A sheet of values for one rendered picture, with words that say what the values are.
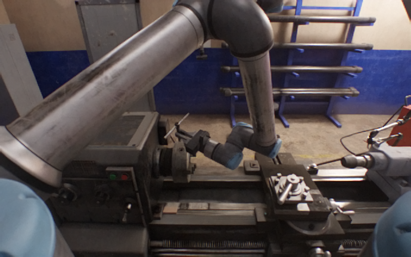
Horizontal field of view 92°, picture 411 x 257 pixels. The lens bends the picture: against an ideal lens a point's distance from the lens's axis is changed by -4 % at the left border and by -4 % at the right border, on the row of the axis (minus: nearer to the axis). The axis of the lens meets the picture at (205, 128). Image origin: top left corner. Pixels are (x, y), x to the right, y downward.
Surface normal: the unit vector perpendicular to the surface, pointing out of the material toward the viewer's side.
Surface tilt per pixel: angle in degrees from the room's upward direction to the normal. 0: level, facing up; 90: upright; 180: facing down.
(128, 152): 45
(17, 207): 5
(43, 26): 90
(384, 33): 90
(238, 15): 73
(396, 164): 86
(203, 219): 36
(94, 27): 90
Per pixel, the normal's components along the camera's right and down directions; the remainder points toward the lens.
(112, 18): -0.01, 0.48
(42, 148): 0.62, 0.04
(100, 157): -0.02, -0.27
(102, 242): -0.01, -0.48
